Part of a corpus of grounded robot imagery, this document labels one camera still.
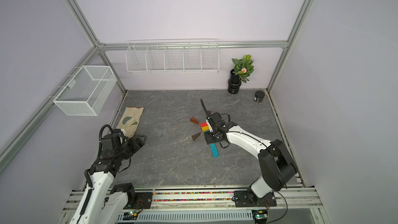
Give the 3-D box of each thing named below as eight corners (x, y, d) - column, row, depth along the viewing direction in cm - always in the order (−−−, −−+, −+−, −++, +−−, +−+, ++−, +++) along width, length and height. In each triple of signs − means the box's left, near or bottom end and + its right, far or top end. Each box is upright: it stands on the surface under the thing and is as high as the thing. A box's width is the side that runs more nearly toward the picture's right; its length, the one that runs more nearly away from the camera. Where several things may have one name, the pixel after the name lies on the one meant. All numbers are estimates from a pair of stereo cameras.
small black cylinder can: (254, 102, 117) (256, 97, 112) (252, 95, 121) (254, 90, 117) (263, 102, 117) (266, 97, 112) (261, 95, 121) (263, 90, 117)
